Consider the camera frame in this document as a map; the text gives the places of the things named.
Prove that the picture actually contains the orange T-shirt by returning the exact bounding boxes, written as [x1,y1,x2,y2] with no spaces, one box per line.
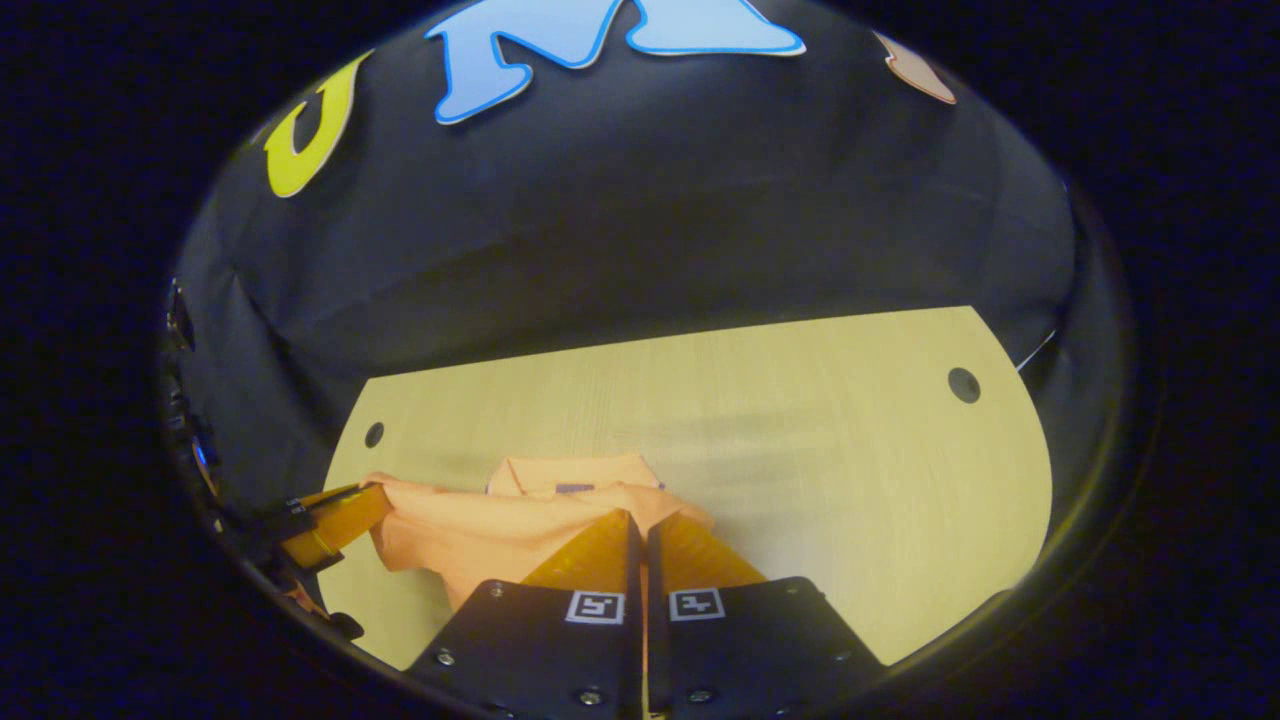
[362,452,717,613]

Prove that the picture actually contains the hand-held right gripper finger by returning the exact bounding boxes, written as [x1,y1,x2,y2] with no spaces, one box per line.
[647,512,887,720]
[405,508,644,720]

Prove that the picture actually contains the black backdrop cloth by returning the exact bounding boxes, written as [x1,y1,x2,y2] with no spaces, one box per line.
[165,0,1131,521]

